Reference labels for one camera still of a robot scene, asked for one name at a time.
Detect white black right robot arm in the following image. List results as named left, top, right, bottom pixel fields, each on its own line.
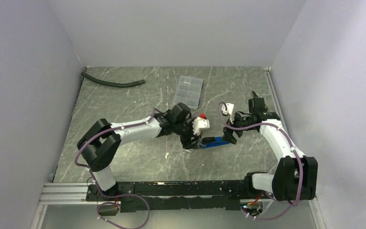
left=217, top=98, right=318, bottom=206

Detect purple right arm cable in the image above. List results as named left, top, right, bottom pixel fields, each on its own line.
left=217, top=101, right=304, bottom=221

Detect blue black stapler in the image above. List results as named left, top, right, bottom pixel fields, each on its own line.
left=199, top=137, right=230, bottom=149

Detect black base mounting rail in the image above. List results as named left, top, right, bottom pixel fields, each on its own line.
left=86, top=180, right=268, bottom=213

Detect dark corrugated hose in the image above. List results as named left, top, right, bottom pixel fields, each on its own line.
left=81, top=71, right=146, bottom=88

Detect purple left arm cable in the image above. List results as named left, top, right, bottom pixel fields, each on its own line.
left=74, top=108, right=151, bottom=229

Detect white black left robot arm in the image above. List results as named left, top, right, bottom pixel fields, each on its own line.
left=77, top=103, right=209, bottom=200

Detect aluminium frame rail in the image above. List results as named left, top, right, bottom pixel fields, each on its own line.
left=39, top=178, right=317, bottom=206

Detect yellow handled pliers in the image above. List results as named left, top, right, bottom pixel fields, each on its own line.
left=252, top=90, right=259, bottom=98

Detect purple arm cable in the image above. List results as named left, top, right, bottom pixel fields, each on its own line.
left=217, top=101, right=304, bottom=221
left=74, top=108, right=151, bottom=229

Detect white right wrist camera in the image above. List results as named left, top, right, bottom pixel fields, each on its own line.
left=221, top=103, right=234, bottom=124

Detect clear plastic screw organizer box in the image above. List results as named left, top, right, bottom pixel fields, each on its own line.
left=173, top=75, right=204, bottom=110

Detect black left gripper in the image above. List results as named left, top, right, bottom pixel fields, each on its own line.
left=173, top=116, right=202, bottom=149

